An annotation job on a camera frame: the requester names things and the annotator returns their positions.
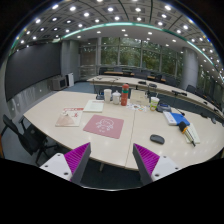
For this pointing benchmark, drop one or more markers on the colourful sticker sheet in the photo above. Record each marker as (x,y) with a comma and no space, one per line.
(136,107)

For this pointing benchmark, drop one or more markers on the pink mouse pad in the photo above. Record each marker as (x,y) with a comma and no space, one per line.
(105,126)

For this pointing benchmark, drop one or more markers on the white paper cup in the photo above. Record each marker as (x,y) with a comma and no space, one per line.
(107,95)

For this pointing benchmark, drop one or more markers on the white paper tray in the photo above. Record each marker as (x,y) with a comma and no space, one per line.
(94,106)

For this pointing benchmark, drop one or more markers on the black computer mouse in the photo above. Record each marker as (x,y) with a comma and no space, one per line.
(157,139)

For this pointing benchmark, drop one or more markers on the beige paper bag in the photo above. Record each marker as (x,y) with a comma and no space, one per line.
(139,97)

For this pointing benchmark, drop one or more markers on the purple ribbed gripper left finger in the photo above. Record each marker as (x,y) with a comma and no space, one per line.
(69,166)

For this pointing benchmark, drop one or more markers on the red and white booklet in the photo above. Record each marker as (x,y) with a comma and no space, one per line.
(70,117)

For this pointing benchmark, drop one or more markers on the white lidded mug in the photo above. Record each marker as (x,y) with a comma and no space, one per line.
(116,97)

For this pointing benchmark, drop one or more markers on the blue folder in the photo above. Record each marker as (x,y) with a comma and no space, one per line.
(174,119)

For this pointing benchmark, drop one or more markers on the black office chair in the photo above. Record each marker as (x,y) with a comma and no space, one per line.
(32,140)

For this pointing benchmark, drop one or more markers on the black and orange tool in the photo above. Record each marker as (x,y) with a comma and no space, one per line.
(184,129)

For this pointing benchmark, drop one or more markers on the grey cabinet box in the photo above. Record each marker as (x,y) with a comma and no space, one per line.
(58,83)

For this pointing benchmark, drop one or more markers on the green and white cup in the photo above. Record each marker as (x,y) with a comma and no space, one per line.
(154,103)

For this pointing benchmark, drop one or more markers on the long curved rear table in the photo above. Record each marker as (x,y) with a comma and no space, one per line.
(177,98)

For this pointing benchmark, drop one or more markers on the white keyboard-like box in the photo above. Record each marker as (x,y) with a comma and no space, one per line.
(194,134)

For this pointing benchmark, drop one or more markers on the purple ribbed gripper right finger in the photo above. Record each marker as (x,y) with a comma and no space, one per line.
(151,166)

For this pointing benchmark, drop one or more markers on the large dark wall screen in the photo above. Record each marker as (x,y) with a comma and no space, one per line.
(30,66)

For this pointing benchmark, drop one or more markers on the red thermos bottle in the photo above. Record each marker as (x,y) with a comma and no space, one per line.
(124,94)

